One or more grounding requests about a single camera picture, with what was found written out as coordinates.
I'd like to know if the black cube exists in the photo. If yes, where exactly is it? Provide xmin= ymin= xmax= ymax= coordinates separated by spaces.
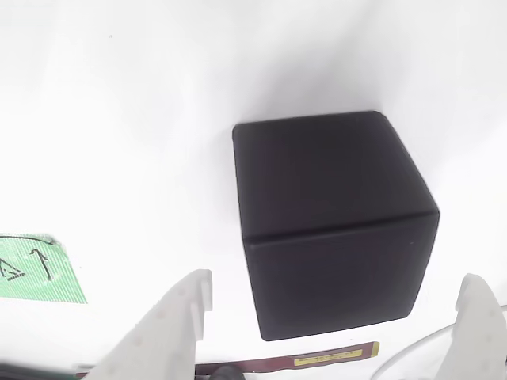
xmin=231 ymin=110 xmax=441 ymax=343

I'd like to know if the green paper sheet with arrows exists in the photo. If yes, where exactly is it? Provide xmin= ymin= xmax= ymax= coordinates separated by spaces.
xmin=0 ymin=233 xmax=89 ymax=305

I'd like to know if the red white black servo wire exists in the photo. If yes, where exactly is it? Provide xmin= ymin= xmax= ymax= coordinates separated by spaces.
xmin=372 ymin=303 xmax=507 ymax=380

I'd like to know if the dark red flex ribbon cable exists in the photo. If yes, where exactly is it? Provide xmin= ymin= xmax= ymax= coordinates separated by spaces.
xmin=193 ymin=341 xmax=380 ymax=376

